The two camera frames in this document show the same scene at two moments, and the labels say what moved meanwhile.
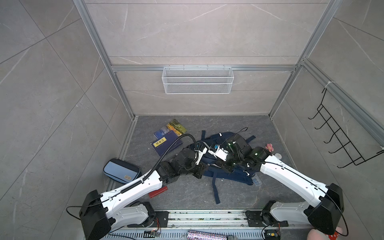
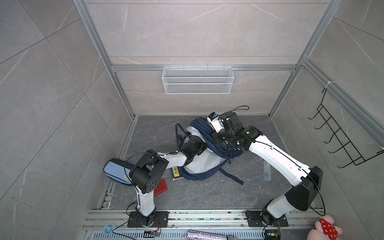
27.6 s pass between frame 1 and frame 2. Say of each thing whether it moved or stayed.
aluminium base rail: stayed
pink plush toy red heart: stayed
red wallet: stayed
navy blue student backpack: moved
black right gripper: moved
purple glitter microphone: stayed
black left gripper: moved
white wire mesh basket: stayed
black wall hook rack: stayed
